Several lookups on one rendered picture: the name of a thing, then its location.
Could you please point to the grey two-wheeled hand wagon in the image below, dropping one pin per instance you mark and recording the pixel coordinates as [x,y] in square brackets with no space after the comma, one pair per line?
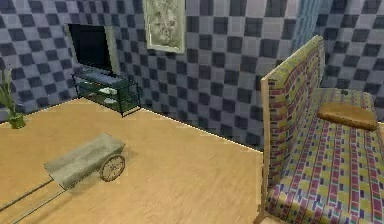
[80,160]

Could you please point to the dark green glass tv stand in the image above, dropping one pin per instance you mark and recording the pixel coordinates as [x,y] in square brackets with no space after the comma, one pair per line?
[106,90]

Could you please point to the black television set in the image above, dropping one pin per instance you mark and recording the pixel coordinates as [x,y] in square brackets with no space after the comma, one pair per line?
[90,45]

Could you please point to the multicolour patterned sofa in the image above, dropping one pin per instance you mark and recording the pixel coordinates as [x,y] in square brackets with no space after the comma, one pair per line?
[320,160]

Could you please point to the light blue curtain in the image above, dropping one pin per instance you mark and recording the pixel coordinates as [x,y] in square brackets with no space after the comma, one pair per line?
[306,23]

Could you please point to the brown cushion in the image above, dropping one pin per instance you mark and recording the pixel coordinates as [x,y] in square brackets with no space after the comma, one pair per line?
[346,115]

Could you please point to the green house plant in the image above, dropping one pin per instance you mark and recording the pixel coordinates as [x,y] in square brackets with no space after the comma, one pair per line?
[11,106]

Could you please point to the pale framed wall picture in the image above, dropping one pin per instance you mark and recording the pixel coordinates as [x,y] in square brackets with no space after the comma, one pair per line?
[165,25]

